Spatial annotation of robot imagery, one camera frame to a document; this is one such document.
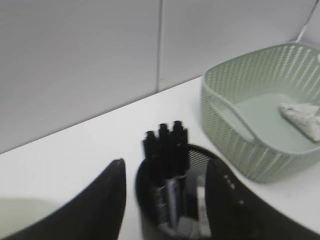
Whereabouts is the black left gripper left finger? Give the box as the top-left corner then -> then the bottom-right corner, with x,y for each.
6,158 -> 127,240

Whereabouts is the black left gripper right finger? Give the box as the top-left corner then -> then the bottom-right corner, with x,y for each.
205,159 -> 320,240

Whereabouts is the black marker pen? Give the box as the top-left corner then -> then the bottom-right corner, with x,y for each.
143,131 -> 167,224
158,123 -> 179,229
172,120 -> 189,176

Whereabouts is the white waste paper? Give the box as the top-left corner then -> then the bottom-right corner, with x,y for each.
279,103 -> 320,142

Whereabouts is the grey white eraser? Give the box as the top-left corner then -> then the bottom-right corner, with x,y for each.
196,176 -> 211,238
159,216 -> 200,240

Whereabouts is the black mesh pen holder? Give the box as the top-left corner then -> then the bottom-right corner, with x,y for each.
135,143 -> 266,240

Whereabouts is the pale green wavy plate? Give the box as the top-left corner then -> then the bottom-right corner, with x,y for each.
0,197 -> 59,238

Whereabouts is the pale green woven basket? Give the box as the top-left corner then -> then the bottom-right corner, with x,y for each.
200,42 -> 320,183

